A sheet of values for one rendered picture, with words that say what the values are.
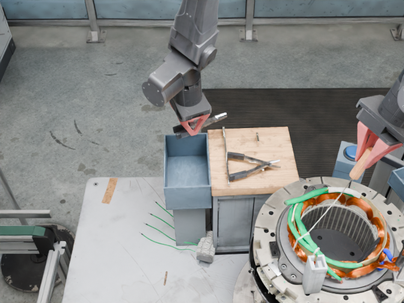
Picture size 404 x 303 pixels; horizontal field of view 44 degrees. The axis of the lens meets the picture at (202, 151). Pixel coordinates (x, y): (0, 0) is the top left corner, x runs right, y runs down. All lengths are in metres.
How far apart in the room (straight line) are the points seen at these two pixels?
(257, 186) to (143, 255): 0.40
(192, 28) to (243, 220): 0.55
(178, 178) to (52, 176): 1.47
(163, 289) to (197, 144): 0.38
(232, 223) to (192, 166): 0.18
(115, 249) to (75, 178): 1.25
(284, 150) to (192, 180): 0.24
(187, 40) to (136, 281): 0.67
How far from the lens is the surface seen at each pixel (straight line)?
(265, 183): 1.15
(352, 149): 1.28
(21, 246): 1.56
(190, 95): 1.02
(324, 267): 0.91
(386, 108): 0.79
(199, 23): 0.87
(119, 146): 2.71
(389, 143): 0.79
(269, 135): 1.25
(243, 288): 1.30
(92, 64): 3.26
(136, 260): 1.37
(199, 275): 1.34
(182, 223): 1.29
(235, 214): 1.23
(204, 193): 1.15
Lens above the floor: 1.96
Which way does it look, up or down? 48 degrees down
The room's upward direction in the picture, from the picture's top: 1 degrees counter-clockwise
